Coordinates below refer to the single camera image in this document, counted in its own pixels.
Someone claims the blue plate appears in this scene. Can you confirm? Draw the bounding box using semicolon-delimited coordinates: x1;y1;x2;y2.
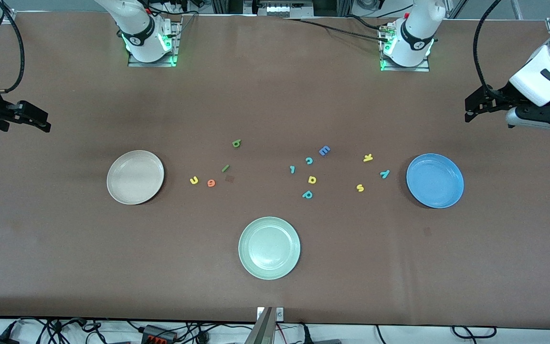
406;153;465;209

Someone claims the beige brown plate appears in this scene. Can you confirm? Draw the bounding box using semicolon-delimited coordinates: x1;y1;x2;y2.
106;150;165;205

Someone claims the grey control box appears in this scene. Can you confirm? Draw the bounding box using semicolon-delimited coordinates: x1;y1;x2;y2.
256;0;315;19

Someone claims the black orange power strip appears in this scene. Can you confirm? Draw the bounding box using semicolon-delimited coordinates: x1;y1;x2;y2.
141;325;178;344

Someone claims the pale green plate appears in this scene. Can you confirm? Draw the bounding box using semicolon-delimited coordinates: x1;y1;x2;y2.
238;216;301;280

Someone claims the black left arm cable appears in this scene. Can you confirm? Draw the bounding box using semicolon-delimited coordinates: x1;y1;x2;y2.
476;0;502;98

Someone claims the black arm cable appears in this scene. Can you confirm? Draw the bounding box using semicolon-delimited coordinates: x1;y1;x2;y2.
0;0;25;94
476;0;502;98

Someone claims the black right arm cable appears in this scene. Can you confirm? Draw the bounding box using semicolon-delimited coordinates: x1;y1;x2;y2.
0;0;25;94

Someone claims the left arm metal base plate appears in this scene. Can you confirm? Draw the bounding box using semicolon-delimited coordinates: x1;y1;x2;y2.
380;21;431;73

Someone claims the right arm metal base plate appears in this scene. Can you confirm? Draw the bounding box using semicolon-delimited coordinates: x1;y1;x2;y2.
127;17;182;67

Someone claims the black cable on table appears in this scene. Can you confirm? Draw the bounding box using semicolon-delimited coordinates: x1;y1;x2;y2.
299;18;389;43

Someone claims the black looped floor cable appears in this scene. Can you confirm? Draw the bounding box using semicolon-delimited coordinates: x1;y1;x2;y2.
452;326;497;340

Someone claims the grey metal mount post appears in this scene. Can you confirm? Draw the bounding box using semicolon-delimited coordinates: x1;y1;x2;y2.
245;307;285;344

